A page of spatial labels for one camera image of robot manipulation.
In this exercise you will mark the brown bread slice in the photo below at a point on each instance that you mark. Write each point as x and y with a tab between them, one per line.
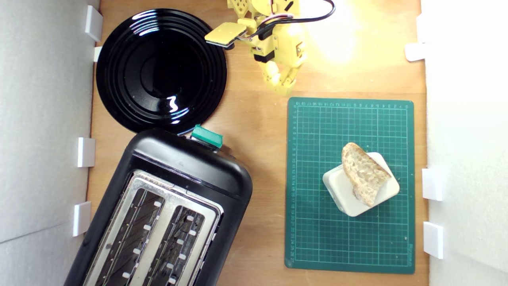
363	171

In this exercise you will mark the green toaster lever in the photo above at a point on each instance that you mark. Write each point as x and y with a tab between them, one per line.
207	136

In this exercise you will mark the black two-slot toaster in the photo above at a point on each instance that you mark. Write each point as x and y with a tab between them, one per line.
190	171

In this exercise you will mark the black round plate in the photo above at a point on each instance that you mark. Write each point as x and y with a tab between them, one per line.
158	71

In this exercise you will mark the white block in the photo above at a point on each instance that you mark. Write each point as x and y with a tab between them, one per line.
341	194

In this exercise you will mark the green cutting mat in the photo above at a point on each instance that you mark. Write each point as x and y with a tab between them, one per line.
317	238

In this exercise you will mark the yellow wrist camera box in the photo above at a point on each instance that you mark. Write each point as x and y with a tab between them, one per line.
226	32

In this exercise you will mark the white wall clip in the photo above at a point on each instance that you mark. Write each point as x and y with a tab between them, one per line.
432	184
433	239
414	51
82	218
86	152
97	53
94	23

